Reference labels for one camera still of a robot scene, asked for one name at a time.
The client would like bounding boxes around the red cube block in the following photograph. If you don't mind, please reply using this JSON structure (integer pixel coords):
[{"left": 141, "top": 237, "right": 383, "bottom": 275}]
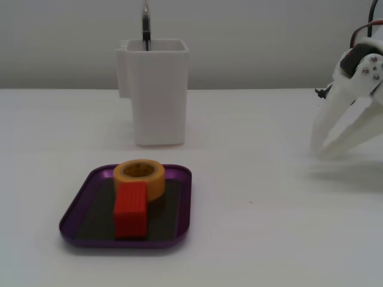
[{"left": 113, "top": 182, "right": 148, "bottom": 239}]

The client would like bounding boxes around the purple metal tray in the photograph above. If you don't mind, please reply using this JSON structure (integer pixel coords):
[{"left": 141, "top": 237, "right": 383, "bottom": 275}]
[{"left": 59, "top": 163, "right": 193, "bottom": 249}]

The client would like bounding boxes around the red wire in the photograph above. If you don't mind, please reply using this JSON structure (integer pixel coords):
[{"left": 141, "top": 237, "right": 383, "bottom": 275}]
[{"left": 348, "top": 21, "right": 383, "bottom": 48}]

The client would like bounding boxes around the white gripper with motor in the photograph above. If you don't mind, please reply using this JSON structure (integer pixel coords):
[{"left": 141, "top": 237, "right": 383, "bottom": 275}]
[{"left": 309, "top": 31, "right": 383, "bottom": 159}]

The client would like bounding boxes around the white plastic pen holder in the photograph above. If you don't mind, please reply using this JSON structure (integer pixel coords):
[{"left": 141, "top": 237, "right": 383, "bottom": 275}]
[{"left": 115, "top": 38, "right": 189, "bottom": 147}]

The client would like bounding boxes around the black clear ballpoint pen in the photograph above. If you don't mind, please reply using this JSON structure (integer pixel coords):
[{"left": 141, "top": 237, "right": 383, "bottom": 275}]
[{"left": 141, "top": 0, "right": 151, "bottom": 51}]

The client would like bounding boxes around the yellow tape roll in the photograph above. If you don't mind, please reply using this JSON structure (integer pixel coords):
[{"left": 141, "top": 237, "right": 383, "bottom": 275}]
[{"left": 113, "top": 159, "right": 166, "bottom": 203}]

